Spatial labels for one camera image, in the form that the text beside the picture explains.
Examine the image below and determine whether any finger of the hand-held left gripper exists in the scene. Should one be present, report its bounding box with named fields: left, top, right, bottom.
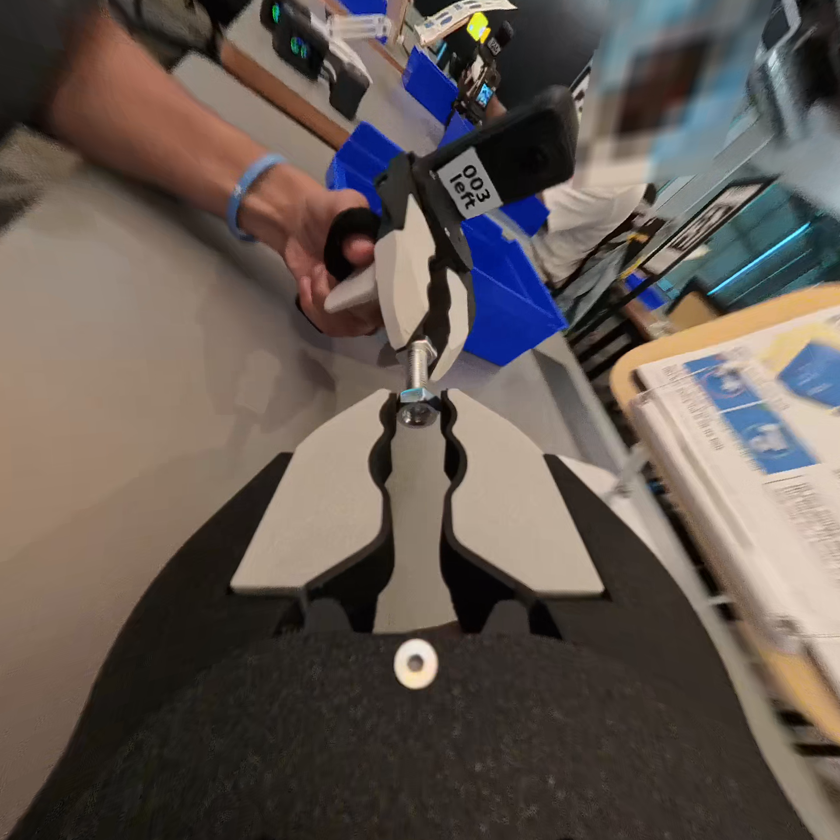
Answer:
left=426, top=252, right=479, bottom=385
left=376, top=195, right=442, bottom=355

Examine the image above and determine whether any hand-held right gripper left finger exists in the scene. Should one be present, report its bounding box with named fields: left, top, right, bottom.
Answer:
left=230, top=389, right=418, bottom=620

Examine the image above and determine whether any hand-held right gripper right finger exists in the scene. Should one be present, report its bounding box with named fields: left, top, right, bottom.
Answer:
left=423, top=389, right=607, bottom=620

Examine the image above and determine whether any blue plastic bin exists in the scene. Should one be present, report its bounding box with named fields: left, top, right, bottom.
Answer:
left=326, top=121, right=569, bottom=370
left=399, top=46, right=462, bottom=127

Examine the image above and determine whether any silver hex nut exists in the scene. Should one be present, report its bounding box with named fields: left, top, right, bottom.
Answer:
left=395, top=385, right=443, bottom=429

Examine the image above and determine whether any person's left forearm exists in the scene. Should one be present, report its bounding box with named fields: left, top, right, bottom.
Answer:
left=37, top=0, right=287, bottom=245

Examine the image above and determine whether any grey desk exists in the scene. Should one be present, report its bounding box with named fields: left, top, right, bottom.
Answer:
left=0, top=53, right=840, bottom=840

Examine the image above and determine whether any person's left hand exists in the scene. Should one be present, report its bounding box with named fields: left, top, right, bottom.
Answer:
left=267, top=168, right=389, bottom=341

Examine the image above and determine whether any black digital timer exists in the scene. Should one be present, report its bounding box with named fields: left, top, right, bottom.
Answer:
left=325, top=53, right=372, bottom=123
left=259, top=0, right=330, bottom=81

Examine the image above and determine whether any blue wristband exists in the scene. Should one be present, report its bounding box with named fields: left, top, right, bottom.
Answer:
left=225, top=151, right=291, bottom=245

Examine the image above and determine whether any printed instruction sheet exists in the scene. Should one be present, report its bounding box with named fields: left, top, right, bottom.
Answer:
left=630, top=309, right=840, bottom=645

